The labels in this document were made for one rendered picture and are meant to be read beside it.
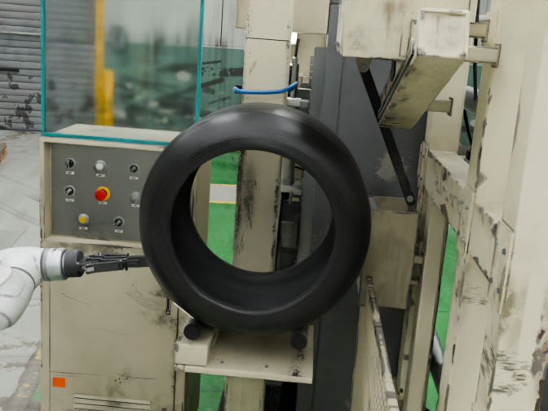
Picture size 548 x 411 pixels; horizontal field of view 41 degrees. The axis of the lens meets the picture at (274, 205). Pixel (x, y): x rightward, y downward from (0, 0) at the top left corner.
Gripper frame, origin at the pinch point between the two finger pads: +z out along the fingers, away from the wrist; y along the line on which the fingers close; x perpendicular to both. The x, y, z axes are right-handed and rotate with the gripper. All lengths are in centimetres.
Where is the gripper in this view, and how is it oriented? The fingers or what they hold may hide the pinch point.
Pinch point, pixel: (140, 261)
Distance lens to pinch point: 201.6
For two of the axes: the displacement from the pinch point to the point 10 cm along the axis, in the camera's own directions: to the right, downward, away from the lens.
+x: 0.6, 9.7, 2.2
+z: 10.0, -0.4, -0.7
